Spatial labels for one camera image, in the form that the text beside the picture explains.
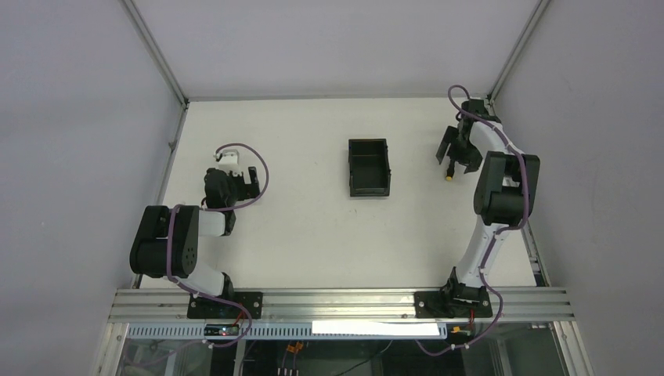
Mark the black yellow screwdriver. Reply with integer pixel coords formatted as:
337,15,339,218
446,159,457,182

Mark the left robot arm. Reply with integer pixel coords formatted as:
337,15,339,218
129,166,261,301

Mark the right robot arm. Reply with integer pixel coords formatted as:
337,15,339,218
430,99,540,318

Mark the black plastic bin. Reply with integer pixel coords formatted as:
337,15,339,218
348,139,392,197

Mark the small controller board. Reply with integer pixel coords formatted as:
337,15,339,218
204,324,240,338

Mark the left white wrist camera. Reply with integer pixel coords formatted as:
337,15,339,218
215,149,243,176

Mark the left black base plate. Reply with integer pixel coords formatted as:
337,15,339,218
186,291,264,320

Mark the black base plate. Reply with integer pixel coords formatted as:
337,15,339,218
413,289,493,319
186,291,264,320

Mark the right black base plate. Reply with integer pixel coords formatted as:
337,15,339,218
413,289,493,319

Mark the aluminium rail beam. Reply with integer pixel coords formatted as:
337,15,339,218
108,287,575,324

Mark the perforated cable tray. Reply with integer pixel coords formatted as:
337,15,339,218
127,320,448,341

